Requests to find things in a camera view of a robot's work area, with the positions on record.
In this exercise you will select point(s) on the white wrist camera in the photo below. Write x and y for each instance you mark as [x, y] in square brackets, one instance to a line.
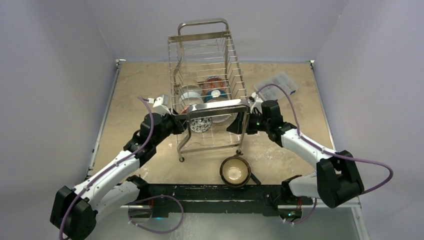
[255, 102]
[160, 104]

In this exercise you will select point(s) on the stainless steel dish rack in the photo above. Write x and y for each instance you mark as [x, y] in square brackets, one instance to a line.
[200, 49]

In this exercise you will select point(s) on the orange floral patterned bowl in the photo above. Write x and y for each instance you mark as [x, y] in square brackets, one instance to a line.
[184, 111]

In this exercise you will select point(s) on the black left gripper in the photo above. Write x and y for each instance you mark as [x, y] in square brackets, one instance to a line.
[178, 121]

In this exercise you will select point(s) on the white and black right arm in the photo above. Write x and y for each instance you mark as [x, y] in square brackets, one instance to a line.
[336, 179]

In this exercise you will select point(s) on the white and teal bowl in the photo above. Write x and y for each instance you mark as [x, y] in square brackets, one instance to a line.
[215, 95]

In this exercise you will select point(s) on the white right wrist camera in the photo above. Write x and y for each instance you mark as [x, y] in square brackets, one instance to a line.
[255, 102]

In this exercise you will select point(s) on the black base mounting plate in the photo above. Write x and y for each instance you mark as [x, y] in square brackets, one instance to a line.
[265, 199]

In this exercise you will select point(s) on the black and white patterned bowl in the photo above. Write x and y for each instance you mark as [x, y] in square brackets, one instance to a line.
[200, 124]

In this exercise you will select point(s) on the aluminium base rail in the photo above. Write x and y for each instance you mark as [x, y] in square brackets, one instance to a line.
[270, 163]

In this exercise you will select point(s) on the black-handled claw hammer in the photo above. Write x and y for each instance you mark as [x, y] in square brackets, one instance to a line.
[252, 176]

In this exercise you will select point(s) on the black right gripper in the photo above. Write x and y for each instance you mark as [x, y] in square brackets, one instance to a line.
[242, 123]

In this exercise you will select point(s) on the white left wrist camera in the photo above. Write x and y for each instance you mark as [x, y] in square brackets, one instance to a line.
[160, 104]

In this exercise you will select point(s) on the dark brown glazed bowl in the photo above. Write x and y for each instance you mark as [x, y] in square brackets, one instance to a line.
[235, 171]

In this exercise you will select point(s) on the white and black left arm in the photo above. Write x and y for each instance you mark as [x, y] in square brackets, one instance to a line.
[77, 210]

